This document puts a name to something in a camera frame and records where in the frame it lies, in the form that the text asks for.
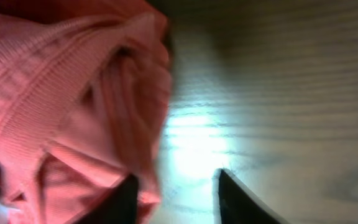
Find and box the orange red t-shirt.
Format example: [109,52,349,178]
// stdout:
[0,0,172,223]

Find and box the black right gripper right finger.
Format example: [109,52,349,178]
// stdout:
[218,169,288,224]

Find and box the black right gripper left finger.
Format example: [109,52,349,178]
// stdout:
[75,175,139,224]

